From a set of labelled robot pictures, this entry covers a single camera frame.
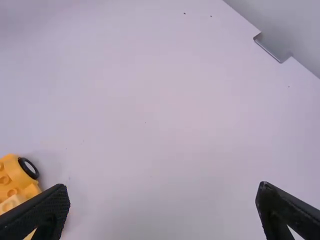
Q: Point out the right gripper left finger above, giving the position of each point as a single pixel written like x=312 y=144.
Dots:
x=37 y=212

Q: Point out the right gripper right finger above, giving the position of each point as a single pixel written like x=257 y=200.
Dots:
x=280 y=207

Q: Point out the yellow toy car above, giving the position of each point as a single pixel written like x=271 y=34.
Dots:
x=12 y=175

